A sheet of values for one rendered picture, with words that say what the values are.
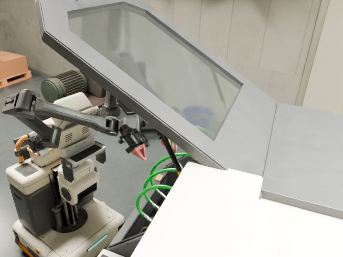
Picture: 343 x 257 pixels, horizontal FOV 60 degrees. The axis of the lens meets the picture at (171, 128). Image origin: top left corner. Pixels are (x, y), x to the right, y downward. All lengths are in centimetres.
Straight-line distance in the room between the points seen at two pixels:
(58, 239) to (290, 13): 288
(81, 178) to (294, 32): 244
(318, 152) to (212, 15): 274
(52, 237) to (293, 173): 189
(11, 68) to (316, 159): 584
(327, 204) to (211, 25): 301
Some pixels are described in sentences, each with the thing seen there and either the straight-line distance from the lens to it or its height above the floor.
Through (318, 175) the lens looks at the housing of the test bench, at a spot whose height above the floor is 150.
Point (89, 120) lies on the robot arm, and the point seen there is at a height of 144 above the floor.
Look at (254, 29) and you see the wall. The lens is 348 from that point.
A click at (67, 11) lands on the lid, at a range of 116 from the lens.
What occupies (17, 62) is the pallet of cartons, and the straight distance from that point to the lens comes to 646.
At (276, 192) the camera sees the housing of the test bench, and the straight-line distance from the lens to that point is 93.
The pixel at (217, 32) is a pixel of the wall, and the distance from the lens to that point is 368.
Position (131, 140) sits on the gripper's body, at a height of 132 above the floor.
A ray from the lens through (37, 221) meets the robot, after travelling 240.
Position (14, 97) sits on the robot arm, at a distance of 140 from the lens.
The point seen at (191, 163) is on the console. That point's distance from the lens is 90.
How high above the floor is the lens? 207
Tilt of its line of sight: 29 degrees down
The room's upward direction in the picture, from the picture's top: 2 degrees clockwise
